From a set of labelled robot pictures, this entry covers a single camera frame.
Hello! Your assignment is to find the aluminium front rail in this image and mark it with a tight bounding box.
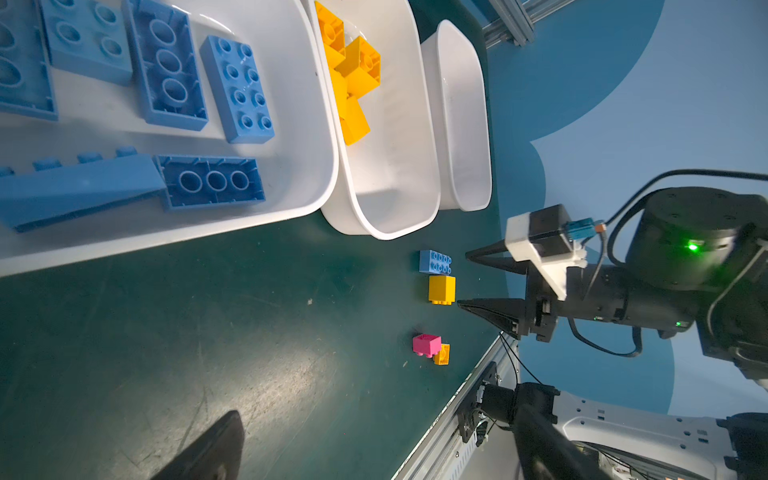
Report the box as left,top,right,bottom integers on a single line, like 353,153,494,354
392,334,520,479

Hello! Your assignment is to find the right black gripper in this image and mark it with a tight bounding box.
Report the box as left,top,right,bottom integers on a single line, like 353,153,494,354
457,240,559,343

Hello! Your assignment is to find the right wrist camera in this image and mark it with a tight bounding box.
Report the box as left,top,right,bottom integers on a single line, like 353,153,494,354
503,204,607,301

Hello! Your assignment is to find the yellow lego brick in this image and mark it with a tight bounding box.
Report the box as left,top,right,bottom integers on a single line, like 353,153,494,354
334,36,381,99
340,95,370,146
315,1,345,55
428,275,456,306
323,44,348,119
432,344,451,366

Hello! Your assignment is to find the blue long lego brick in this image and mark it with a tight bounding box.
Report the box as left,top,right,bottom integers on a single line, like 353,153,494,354
200,35,275,144
1,0,59,121
1,147,166,233
122,1,209,132
152,155,266,211

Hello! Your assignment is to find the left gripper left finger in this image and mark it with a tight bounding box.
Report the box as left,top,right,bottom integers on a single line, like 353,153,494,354
151,410,245,480

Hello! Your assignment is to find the small blue lego brick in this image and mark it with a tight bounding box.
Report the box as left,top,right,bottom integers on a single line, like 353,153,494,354
39,0,133,85

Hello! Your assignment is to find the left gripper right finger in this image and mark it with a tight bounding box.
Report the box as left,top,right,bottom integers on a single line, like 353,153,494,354
513,405,609,480

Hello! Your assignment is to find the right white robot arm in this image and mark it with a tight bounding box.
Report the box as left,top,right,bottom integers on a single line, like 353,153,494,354
460,180,767,479

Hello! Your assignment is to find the pink lego brick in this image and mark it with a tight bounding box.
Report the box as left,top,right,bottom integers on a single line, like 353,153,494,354
412,334,442,358

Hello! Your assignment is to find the middle white plastic bin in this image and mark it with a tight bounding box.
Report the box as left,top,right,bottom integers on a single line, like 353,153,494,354
321,1,441,240

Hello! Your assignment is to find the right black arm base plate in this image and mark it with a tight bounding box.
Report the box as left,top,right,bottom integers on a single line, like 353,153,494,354
456,361,498,443

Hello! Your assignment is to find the white plastic bin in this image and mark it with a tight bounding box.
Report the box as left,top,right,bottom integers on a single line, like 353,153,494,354
321,1,441,240
1,1,338,277
421,20,492,212

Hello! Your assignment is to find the left white plastic bin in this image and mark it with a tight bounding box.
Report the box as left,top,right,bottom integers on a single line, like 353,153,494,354
1,1,338,277

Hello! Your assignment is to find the right white plastic bin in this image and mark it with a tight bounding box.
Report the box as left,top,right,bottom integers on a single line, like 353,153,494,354
421,20,492,212

